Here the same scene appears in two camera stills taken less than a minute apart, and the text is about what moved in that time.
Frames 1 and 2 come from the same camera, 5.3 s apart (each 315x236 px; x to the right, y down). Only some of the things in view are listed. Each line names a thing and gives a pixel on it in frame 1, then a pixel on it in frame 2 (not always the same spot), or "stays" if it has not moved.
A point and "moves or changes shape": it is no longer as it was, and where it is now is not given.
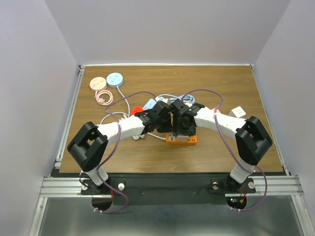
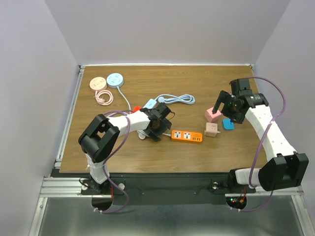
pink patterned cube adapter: (182, 138) → (211, 129)
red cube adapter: (136, 109) stays
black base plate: (169, 189) stays
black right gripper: (177, 128) → (225, 97)
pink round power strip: (103, 97) stays
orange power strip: (171, 139) moves or changes shape
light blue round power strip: (114, 80) stays
